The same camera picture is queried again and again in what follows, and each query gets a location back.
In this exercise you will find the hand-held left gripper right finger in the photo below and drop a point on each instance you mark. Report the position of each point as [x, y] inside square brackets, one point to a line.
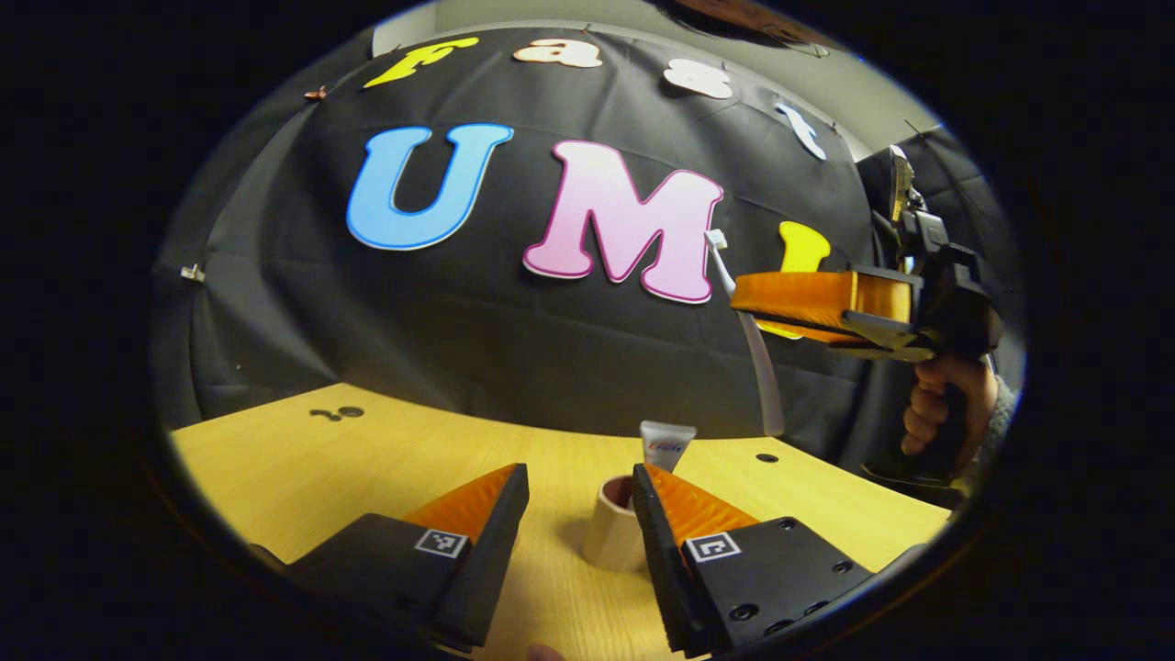
[665, 560]

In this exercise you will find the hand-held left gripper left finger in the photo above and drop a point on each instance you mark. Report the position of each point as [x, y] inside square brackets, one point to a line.
[486, 560]

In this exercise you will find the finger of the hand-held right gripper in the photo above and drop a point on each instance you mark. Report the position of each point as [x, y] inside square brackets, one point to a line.
[808, 298]
[886, 335]

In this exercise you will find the beige cup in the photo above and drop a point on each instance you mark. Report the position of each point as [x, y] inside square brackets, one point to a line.
[610, 537]

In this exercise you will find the white toothbrush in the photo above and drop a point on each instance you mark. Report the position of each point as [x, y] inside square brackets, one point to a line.
[762, 367]

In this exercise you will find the white toothpaste tube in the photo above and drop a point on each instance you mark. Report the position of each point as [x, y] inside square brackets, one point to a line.
[667, 447]

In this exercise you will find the wooden desktop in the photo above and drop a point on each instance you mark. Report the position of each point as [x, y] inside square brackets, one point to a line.
[367, 468]

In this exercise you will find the black backdrop cloth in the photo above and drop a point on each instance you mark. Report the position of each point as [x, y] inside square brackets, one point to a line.
[514, 340]

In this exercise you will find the white cloth clip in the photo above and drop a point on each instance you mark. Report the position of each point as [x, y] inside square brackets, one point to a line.
[193, 273]

